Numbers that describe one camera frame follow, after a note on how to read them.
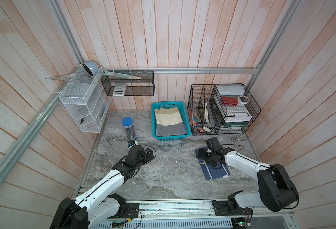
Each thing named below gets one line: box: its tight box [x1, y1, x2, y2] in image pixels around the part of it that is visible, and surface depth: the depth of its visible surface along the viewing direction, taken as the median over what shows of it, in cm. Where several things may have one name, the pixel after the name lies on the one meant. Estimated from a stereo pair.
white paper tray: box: [223, 112, 253, 123], surface depth 93 cm
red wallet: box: [221, 96, 239, 106], surface depth 97 cm
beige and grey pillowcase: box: [154, 106, 187, 136], surface depth 104 cm
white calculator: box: [112, 83, 127, 97], surface depth 100 cm
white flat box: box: [216, 84, 246, 96], surface depth 105 cm
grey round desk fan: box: [82, 60, 99, 77], surface depth 85 cm
